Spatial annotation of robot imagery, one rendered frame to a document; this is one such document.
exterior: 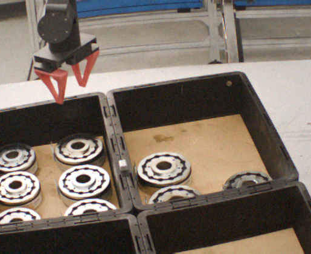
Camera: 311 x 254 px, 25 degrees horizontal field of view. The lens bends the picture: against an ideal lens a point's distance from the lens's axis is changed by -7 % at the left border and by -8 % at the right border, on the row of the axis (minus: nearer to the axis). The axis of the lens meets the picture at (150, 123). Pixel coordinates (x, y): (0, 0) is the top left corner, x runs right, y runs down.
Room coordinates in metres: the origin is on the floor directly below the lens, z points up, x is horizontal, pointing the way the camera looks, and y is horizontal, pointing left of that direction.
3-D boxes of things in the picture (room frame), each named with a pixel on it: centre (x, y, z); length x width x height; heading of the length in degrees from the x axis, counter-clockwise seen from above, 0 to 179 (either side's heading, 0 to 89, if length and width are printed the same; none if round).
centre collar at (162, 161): (1.15, -0.02, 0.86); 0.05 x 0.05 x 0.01
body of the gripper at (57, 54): (1.13, 0.14, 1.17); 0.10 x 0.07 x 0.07; 142
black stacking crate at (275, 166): (1.16, -0.09, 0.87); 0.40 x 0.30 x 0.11; 7
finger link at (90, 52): (1.14, 0.12, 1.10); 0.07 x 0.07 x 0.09; 52
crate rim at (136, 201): (1.16, -0.09, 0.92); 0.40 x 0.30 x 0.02; 7
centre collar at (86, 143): (1.24, 0.15, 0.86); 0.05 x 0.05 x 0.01
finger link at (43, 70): (1.11, 0.15, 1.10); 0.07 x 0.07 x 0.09; 52
